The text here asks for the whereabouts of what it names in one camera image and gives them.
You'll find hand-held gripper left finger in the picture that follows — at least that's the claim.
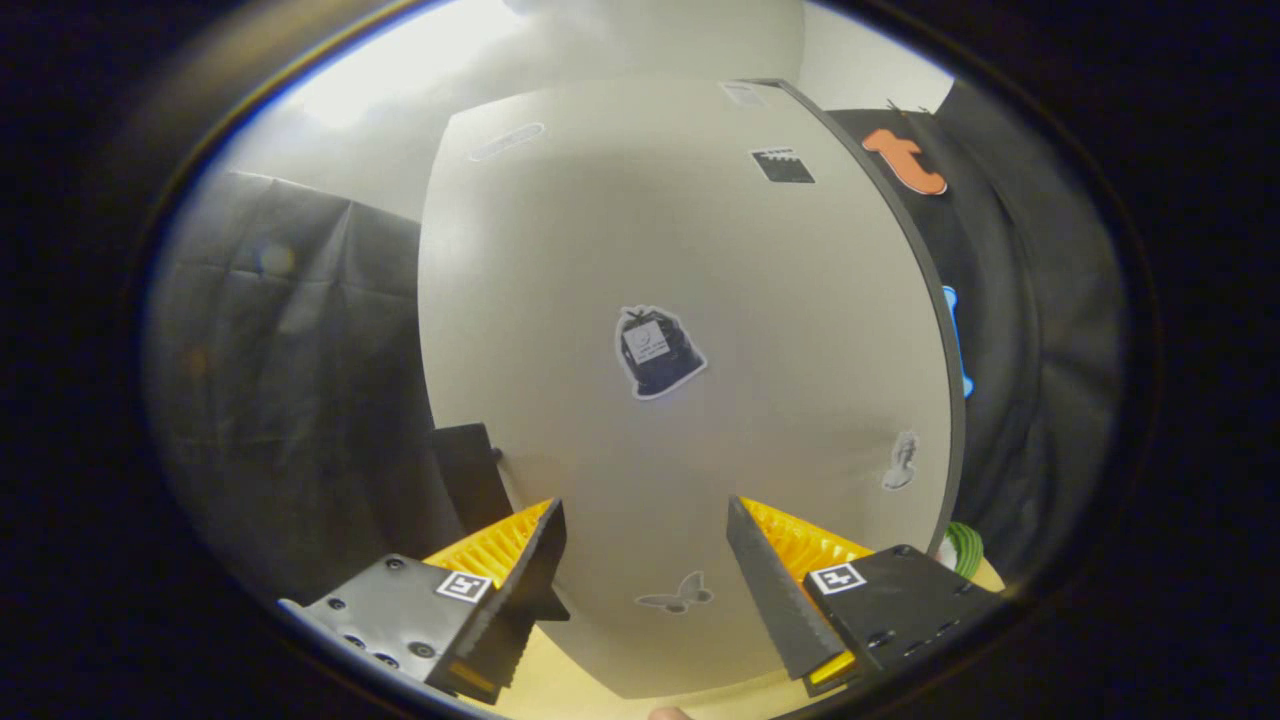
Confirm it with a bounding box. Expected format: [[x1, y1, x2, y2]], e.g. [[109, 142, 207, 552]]
[[278, 498, 569, 706]]

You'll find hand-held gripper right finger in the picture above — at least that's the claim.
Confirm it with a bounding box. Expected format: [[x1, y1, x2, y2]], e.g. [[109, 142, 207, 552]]
[[726, 495, 1006, 699]]

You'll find black cabinet door handle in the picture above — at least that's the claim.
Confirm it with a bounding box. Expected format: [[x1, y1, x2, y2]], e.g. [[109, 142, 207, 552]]
[[432, 423, 571, 623]]

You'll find grey shoe cabinet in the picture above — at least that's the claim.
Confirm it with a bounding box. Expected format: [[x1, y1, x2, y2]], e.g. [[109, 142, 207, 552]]
[[775, 78, 969, 561]]

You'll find white shoe cabinet door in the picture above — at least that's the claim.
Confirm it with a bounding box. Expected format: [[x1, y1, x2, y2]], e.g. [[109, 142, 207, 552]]
[[417, 75, 956, 701]]

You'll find green striped object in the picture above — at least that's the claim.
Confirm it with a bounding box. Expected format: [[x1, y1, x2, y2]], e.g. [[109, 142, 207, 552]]
[[938, 521, 986, 581]]

